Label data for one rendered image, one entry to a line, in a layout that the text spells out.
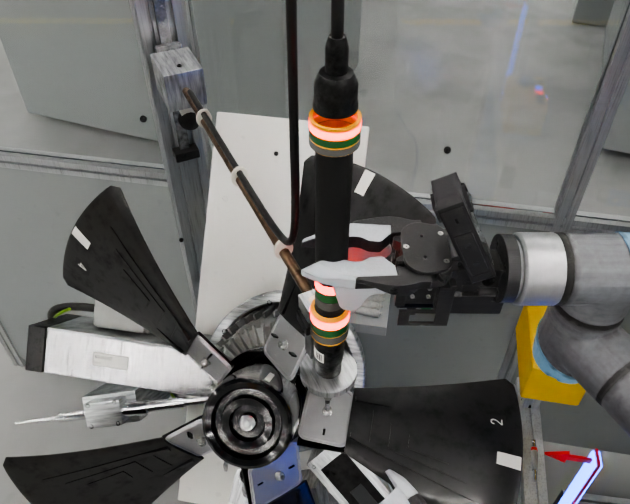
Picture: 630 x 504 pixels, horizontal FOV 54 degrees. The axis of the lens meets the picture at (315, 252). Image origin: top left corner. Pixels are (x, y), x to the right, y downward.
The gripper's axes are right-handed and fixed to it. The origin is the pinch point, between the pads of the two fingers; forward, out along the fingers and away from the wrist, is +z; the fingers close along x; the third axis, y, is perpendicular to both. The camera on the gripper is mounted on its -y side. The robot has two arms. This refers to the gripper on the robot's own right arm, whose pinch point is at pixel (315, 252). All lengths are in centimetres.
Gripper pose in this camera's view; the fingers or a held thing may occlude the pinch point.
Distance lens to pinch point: 61.5
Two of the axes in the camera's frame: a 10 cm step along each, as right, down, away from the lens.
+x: 0.0, -6.9, 7.2
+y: -0.1, 7.2, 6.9
